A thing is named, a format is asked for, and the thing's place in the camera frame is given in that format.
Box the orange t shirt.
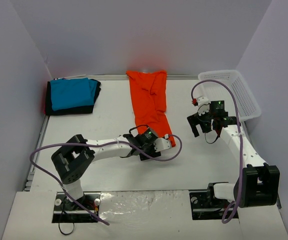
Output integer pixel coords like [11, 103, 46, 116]
[126, 70, 172, 137]

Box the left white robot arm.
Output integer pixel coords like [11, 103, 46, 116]
[51, 127, 171, 209]

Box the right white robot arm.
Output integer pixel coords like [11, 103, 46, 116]
[187, 96, 280, 208]

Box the white plastic basket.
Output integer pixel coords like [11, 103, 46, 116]
[198, 70, 262, 122]

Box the black folded t shirt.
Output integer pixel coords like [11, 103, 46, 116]
[44, 81, 101, 116]

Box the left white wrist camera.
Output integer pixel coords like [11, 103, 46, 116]
[153, 137, 172, 153]

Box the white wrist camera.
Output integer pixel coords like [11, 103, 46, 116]
[192, 96, 211, 116]
[153, 137, 172, 153]

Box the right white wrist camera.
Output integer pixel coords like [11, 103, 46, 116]
[192, 96, 211, 116]

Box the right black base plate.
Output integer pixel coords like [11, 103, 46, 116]
[189, 190, 229, 221]

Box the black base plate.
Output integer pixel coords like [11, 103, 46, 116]
[189, 190, 229, 221]
[52, 192, 101, 224]

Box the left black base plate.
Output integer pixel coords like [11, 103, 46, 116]
[52, 192, 101, 224]

